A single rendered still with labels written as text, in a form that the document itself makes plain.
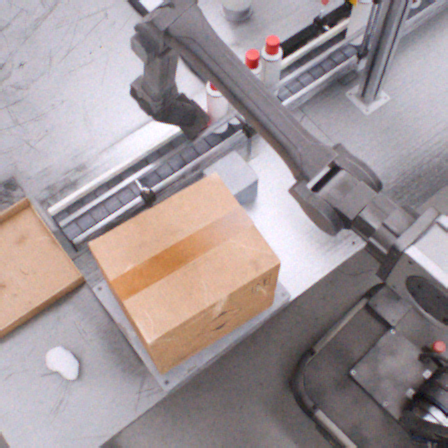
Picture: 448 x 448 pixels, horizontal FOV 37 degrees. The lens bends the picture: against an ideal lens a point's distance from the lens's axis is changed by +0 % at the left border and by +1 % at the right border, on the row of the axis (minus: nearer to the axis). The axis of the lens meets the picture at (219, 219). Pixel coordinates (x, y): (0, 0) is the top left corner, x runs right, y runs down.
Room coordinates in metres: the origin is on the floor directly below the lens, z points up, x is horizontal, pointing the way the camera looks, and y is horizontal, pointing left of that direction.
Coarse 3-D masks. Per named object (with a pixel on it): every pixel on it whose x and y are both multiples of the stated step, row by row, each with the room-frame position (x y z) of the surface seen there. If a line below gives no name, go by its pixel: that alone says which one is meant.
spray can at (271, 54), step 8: (272, 40) 1.04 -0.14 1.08; (264, 48) 1.05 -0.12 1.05; (272, 48) 1.03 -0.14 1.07; (280, 48) 1.06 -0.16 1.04; (264, 56) 1.03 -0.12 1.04; (272, 56) 1.03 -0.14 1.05; (280, 56) 1.03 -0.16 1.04; (264, 64) 1.03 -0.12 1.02; (272, 64) 1.02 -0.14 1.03; (280, 64) 1.03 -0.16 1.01; (264, 72) 1.03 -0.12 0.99; (272, 72) 1.02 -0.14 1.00; (264, 80) 1.03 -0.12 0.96; (272, 80) 1.02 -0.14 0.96
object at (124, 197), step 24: (432, 0) 1.34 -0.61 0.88; (288, 72) 1.11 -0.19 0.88; (312, 72) 1.11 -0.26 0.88; (288, 96) 1.03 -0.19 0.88; (168, 144) 0.90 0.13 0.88; (216, 144) 0.89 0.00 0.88; (168, 168) 0.83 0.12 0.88; (96, 192) 0.76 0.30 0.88; (120, 192) 0.76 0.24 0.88; (96, 216) 0.70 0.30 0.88
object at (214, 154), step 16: (416, 16) 1.29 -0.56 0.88; (432, 16) 1.33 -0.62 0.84; (352, 64) 1.15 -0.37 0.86; (320, 80) 1.08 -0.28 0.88; (336, 80) 1.11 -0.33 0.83; (304, 96) 1.05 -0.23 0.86; (224, 144) 0.89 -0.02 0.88; (208, 160) 0.86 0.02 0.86; (176, 176) 0.80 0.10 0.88; (160, 192) 0.77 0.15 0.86; (128, 208) 0.72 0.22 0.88; (96, 224) 0.68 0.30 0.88; (80, 240) 0.64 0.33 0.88
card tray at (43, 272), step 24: (0, 216) 0.72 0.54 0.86; (24, 216) 0.73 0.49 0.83; (0, 240) 0.66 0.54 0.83; (24, 240) 0.66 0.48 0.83; (48, 240) 0.66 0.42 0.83; (0, 264) 0.60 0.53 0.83; (24, 264) 0.60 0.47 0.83; (48, 264) 0.60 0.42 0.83; (72, 264) 0.59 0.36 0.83; (0, 288) 0.54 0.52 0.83; (24, 288) 0.54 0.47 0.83; (48, 288) 0.54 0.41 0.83; (72, 288) 0.53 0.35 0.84; (0, 312) 0.48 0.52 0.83; (24, 312) 0.47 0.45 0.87; (0, 336) 0.42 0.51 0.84
